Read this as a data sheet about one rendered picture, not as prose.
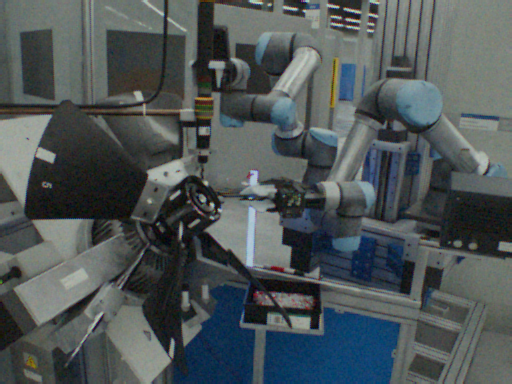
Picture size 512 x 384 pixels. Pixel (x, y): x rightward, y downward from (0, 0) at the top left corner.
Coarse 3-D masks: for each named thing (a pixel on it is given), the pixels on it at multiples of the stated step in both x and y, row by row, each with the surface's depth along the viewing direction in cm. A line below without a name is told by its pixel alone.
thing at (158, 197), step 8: (152, 184) 93; (160, 184) 94; (144, 192) 92; (152, 192) 94; (160, 192) 95; (144, 200) 93; (160, 200) 96; (136, 208) 92; (144, 208) 93; (152, 208) 95; (160, 208) 96; (136, 216) 93; (152, 216) 95
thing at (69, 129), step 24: (72, 120) 80; (48, 144) 76; (72, 144) 80; (96, 144) 83; (48, 168) 76; (72, 168) 80; (96, 168) 83; (120, 168) 87; (48, 192) 77; (72, 192) 80; (96, 192) 84; (120, 192) 88; (48, 216) 77; (72, 216) 81; (96, 216) 85; (120, 216) 89
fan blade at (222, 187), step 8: (208, 176) 131; (216, 176) 131; (224, 176) 133; (216, 184) 124; (224, 184) 124; (232, 184) 126; (240, 184) 128; (248, 184) 131; (216, 192) 114; (224, 192) 113; (232, 192) 115
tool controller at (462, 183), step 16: (464, 176) 121; (480, 176) 120; (448, 192) 121; (464, 192) 114; (480, 192) 113; (496, 192) 113; (448, 208) 118; (464, 208) 116; (480, 208) 114; (496, 208) 113; (448, 224) 120; (464, 224) 118; (480, 224) 117; (496, 224) 115; (448, 240) 122; (464, 240) 121; (480, 240) 119; (496, 240) 117
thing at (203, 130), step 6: (198, 120) 103; (204, 120) 103; (210, 120) 104; (198, 126) 103; (204, 126) 103; (210, 126) 104; (198, 132) 104; (204, 132) 103; (210, 132) 105; (198, 138) 104; (204, 138) 104; (198, 144) 105; (204, 144) 104; (198, 156) 106; (204, 156) 106; (204, 162) 106
